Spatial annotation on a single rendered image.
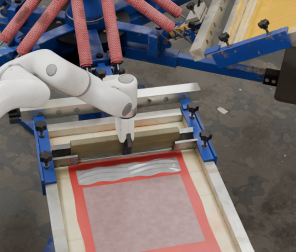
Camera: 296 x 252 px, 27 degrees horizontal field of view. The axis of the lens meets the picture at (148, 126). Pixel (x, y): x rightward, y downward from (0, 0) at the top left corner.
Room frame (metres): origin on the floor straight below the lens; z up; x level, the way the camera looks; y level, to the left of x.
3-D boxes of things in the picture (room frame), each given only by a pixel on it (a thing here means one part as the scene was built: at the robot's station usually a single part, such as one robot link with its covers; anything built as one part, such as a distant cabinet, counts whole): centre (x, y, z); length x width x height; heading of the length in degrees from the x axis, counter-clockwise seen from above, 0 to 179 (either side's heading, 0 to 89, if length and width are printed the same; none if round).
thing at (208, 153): (1.72, -0.18, 0.98); 0.30 x 0.05 x 0.07; 15
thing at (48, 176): (1.58, 0.36, 0.98); 0.30 x 0.05 x 0.07; 15
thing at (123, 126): (1.62, 0.08, 1.12); 0.10 x 0.07 x 0.11; 15
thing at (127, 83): (1.60, 0.11, 1.25); 0.15 x 0.10 x 0.11; 137
